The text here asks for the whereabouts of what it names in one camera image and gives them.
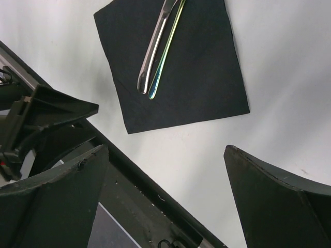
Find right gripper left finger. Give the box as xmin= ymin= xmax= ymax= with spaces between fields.
xmin=1 ymin=145 xmax=109 ymax=247

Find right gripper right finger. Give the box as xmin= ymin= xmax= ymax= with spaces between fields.
xmin=224 ymin=145 xmax=330 ymax=247

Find silver table knife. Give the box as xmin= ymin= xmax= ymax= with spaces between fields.
xmin=137 ymin=0 xmax=177 ymax=94

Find iridescent green fork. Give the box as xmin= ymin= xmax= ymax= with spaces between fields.
xmin=148 ymin=0 xmax=186 ymax=100

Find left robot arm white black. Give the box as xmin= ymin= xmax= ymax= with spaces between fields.
xmin=1 ymin=66 xmax=99 ymax=181

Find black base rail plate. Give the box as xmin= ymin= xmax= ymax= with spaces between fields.
xmin=1 ymin=44 xmax=224 ymax=247

